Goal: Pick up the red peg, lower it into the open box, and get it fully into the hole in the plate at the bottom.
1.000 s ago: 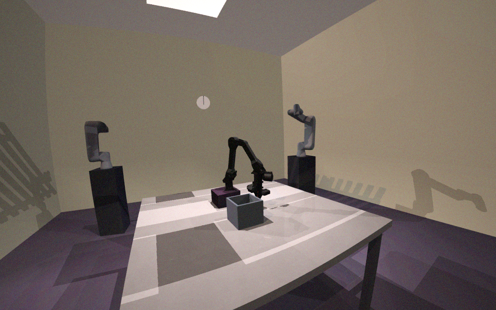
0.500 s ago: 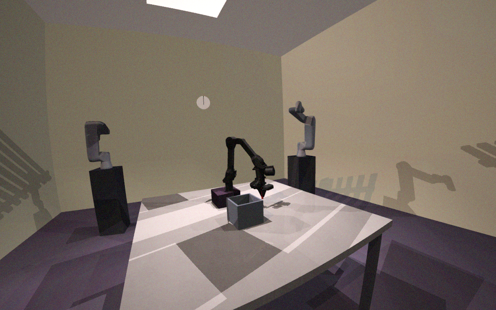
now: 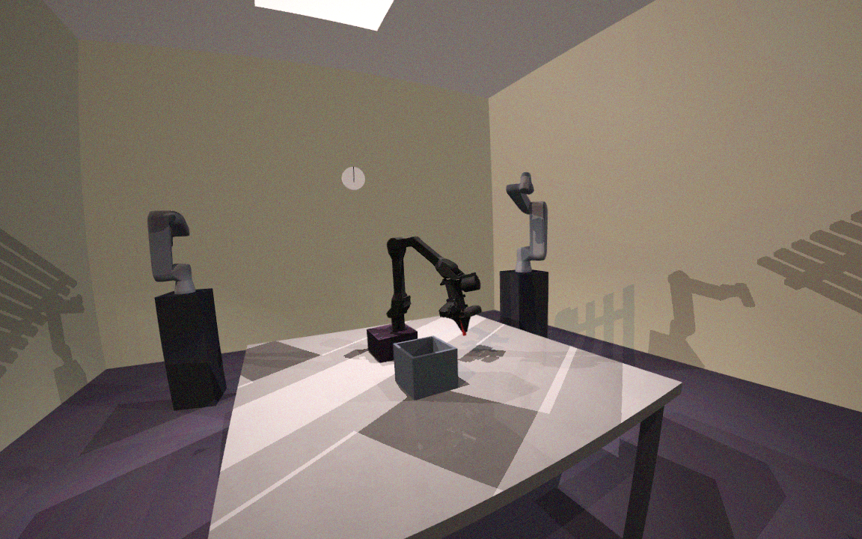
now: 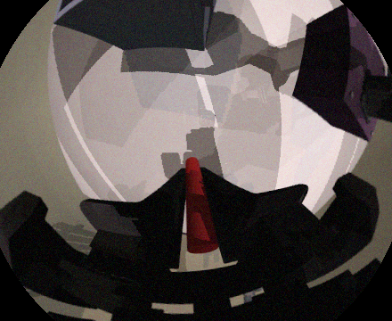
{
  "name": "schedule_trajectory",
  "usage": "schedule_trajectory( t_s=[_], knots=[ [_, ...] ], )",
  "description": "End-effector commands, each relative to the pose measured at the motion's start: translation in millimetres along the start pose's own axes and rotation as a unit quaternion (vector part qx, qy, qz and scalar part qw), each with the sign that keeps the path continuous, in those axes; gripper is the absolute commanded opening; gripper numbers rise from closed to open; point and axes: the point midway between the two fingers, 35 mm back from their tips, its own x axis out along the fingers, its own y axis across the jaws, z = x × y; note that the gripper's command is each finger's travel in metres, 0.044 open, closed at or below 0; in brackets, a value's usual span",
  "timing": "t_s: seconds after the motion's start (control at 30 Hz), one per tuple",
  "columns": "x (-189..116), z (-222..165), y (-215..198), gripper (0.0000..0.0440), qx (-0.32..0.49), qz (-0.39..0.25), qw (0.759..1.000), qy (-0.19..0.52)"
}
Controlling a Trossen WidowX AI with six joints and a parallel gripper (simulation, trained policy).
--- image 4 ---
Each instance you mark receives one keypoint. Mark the red peg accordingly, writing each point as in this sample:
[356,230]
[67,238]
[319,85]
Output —
[200,232]

